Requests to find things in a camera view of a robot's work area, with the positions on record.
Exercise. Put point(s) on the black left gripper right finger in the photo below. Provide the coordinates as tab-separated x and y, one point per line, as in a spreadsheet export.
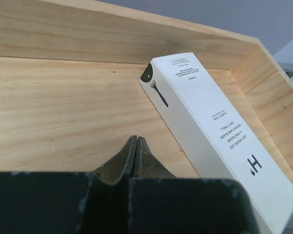
146	164

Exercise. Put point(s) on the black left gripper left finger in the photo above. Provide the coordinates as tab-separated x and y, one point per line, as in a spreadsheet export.
120	165

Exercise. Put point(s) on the white Harry's razor box front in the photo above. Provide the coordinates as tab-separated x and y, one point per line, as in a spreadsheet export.
215	138

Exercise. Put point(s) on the light wooden two-tier shelf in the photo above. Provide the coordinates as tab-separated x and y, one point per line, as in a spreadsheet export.
69	84

